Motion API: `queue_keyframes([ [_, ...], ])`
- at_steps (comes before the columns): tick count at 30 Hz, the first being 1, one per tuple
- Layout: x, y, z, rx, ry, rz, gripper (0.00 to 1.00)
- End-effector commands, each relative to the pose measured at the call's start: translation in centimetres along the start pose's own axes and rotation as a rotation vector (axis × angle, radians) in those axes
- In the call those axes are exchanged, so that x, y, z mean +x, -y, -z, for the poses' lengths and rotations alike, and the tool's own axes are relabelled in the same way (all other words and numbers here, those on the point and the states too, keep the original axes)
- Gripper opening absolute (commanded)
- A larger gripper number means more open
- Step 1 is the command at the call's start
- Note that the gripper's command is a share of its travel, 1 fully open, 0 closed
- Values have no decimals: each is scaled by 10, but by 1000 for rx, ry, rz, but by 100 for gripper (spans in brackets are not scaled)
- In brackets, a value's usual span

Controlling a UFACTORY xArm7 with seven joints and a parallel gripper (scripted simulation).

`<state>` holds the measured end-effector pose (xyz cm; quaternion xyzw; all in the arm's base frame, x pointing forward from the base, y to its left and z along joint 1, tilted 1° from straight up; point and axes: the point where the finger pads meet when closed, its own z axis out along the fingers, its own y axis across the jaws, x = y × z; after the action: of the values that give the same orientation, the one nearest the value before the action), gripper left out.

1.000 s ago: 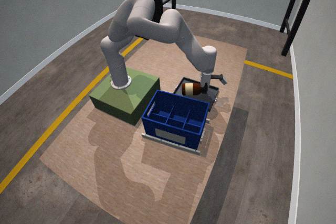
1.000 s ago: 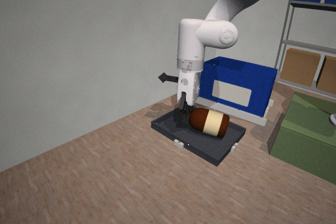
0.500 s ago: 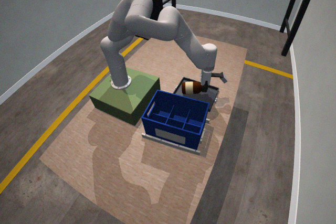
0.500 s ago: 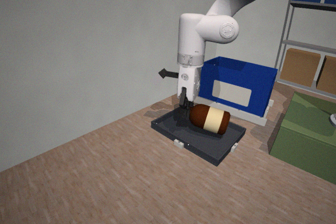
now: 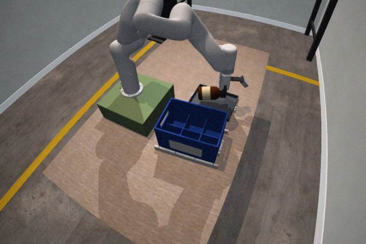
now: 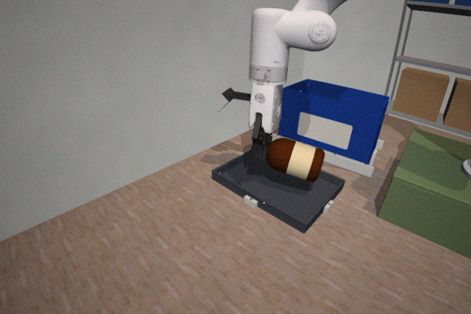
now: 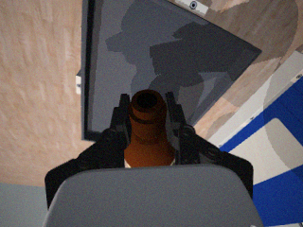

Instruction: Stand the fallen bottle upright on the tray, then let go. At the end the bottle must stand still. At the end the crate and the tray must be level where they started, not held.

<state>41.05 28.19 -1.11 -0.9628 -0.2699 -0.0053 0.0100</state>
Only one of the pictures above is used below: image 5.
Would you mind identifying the blue plastic crate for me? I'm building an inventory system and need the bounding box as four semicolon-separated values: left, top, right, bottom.
154;98;229;163

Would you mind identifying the brown glass bottle with cream label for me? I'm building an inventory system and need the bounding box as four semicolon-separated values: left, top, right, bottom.
198;86;221;100

